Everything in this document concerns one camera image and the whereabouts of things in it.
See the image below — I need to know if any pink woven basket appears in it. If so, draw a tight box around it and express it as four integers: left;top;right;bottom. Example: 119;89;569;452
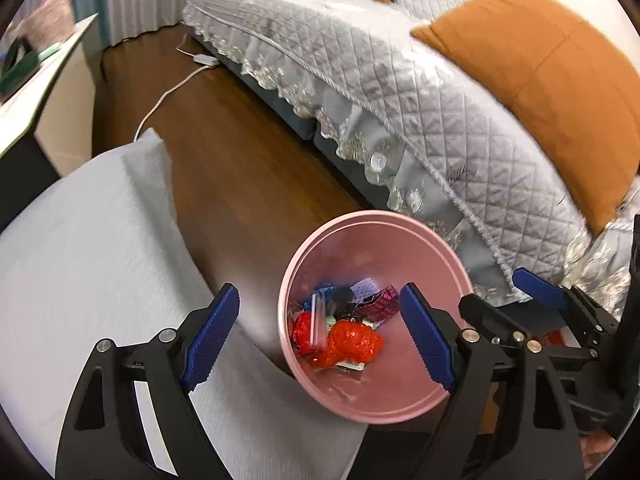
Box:
20;0;76;52

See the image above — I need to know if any white marble coffee table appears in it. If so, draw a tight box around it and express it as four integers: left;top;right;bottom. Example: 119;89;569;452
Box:
0;12;101;231

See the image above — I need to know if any person's right hand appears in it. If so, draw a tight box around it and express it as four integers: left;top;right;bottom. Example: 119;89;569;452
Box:
580;430;616;470

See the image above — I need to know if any orange plastic bag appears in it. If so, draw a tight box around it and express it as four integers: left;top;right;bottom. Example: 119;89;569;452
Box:
291;312;334;368

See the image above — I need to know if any blue plastic shoe cover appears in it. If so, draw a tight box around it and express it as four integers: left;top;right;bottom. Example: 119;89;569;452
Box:
303;283;350;315

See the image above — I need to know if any green snack bag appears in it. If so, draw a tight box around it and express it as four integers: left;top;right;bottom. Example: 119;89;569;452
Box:
335;360;366;372

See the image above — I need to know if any grey quilted sofa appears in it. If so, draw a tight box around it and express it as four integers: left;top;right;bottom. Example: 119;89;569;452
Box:
182;0;639;312

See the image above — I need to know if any near orange cushion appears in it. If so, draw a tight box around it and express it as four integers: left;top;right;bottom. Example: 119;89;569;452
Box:
411;0;639;234

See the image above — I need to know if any pink plastic trash bin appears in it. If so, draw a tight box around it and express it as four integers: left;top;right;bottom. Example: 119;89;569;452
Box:
278;210;473;425

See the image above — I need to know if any purple foam net sleeve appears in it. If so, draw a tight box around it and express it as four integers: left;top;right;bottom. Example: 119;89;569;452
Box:
350;278;381;304

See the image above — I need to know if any black pink patterned wrapper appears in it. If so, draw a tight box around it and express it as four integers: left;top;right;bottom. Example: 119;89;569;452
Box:
350;286;399;330

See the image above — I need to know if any white power strip cable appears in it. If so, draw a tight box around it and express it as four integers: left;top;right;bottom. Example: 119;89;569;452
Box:
131;34;222;143

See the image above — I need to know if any red plastic wrapper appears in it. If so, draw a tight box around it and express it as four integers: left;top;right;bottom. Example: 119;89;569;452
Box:
326;320;385;366

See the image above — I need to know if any clear plastic film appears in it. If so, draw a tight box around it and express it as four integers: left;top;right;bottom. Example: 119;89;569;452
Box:
309;292;326;350

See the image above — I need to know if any red cardboard box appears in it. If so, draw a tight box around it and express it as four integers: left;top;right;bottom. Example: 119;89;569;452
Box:
536;326;580;348

